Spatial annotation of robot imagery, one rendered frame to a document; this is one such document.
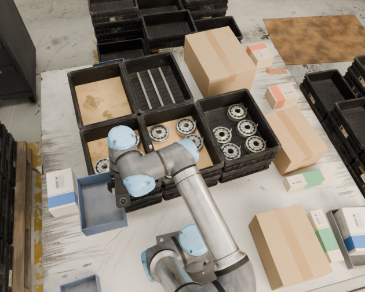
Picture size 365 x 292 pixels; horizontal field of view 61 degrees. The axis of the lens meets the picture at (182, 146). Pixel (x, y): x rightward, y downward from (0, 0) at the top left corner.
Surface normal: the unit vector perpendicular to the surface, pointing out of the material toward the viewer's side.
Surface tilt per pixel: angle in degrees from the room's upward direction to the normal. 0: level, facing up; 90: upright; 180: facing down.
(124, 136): 8
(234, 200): 0
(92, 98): 0
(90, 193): 1
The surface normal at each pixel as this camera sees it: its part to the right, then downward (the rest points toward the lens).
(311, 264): 0.04, -0.53
